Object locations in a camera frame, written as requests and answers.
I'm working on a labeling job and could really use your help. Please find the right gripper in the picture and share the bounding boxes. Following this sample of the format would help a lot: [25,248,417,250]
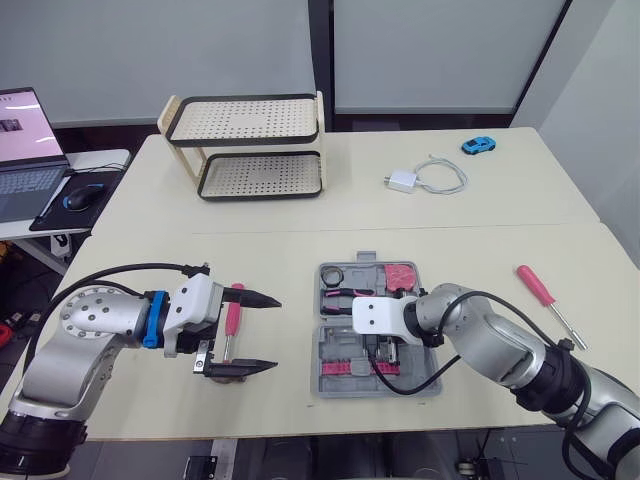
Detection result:
[363,334,402,365]

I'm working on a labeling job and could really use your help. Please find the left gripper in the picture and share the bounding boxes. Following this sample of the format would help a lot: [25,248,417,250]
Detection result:
[175,283,283,378]

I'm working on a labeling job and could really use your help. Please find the grey tool case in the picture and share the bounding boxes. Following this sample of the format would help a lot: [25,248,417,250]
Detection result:
[310,249,446,401]

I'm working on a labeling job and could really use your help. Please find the black pink pliers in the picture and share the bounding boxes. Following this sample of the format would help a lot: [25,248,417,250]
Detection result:
[321,286,375,317]

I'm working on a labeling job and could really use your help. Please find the pink tape measure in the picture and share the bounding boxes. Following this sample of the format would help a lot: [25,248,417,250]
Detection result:
[384,264,418,295]

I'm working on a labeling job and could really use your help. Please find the robot body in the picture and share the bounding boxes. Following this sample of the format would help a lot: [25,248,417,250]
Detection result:
[184,433,569,480]

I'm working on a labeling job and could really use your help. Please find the white charger block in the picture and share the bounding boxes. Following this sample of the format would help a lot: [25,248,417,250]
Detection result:
[383,169,421,195]

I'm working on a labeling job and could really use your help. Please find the two-tier perforated shelf rack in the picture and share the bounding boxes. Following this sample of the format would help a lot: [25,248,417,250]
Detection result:
[156,91,327,203]

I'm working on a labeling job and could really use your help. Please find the black blue computer mouse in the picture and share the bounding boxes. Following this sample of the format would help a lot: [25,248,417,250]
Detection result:
[63,183,105,212]

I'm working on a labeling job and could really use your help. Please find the blue toy car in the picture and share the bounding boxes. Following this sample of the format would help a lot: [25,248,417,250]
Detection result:
[459,135,498,156]

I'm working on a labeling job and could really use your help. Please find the black mouse pad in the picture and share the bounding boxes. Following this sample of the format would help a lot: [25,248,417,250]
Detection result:
[29,171,120,233]

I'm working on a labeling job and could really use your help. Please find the white side desk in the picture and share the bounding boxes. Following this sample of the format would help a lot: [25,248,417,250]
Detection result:
[0,148,133,277]

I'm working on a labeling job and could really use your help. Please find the grey laptop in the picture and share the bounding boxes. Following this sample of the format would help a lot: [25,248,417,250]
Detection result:
[0,87,72,224]

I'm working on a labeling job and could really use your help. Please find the pink-handled hammer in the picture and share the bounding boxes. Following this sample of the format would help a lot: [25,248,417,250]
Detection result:
[208,283,250,387]

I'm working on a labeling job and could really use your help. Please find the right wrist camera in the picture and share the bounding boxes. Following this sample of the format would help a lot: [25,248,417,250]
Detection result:
[351,295,420,347]

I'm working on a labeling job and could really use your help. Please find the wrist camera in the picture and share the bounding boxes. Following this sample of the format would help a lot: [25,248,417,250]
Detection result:
[351,295,420,347]
[163,274,224,358]

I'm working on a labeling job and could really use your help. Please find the black cable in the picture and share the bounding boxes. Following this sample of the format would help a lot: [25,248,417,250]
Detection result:
[21,261,211,372]
[367,290,609,480]

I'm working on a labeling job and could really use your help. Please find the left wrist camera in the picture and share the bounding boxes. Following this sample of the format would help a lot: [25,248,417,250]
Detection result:
[163,274,224,358]

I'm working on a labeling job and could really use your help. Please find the pink-handled screwdriver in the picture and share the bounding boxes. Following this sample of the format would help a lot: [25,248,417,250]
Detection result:
[516,264,589,351]

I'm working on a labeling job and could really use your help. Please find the white charging cable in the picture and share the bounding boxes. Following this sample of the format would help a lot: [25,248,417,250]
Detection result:
[413,153,470,196]

